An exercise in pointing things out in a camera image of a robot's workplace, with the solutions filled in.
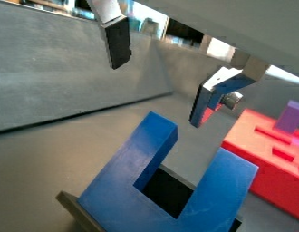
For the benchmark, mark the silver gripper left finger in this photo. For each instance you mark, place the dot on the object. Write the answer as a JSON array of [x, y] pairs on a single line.
[[114, 25]]

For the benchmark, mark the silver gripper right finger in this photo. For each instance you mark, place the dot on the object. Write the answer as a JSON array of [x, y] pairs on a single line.
[[268, 88]]

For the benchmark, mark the blue U-shaped block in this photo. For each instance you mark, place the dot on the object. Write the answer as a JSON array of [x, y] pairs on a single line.
[[216, 198]]

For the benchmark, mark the red slotted base board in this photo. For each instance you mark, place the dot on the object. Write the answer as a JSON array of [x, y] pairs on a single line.
[[272, 150]]

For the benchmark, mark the purple U-shaped block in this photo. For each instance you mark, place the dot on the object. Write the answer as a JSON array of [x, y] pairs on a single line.
[[287, 122]]

